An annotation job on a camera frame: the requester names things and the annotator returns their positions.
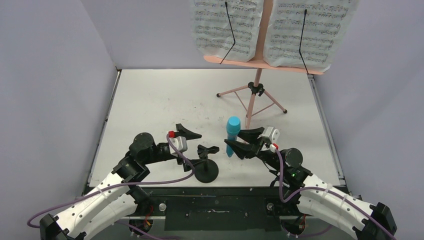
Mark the sheet music page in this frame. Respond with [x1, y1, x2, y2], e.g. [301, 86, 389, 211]
[189, 0, 264, 62]
[263, 0, 360, 73]

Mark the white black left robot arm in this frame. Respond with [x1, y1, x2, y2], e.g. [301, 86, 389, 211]
[39, 123, 202, 240]

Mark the pink folding music stand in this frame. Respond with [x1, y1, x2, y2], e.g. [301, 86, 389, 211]
[203, 0, 323, 129]

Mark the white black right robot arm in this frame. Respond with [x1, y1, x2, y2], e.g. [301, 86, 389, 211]
[224, 126, 397, 240]

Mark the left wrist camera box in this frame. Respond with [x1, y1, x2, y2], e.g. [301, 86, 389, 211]
[168, 131, 188, 157]

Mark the black microphone desk stand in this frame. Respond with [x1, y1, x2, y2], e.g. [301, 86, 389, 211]
[194, 144, 220, 184]

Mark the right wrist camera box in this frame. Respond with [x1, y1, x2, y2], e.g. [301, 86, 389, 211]
[258, 126, 281, 153]

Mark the aluminium mounting rail frame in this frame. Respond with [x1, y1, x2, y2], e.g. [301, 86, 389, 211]
[64, 195, 369, 240]

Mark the blue toy microphone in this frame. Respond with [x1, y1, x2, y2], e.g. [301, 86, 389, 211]
[226, 116, 241, 141]

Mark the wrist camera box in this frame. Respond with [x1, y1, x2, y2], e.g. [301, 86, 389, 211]
[168, 131, 188, 157]
[258, 126, 281, 153]

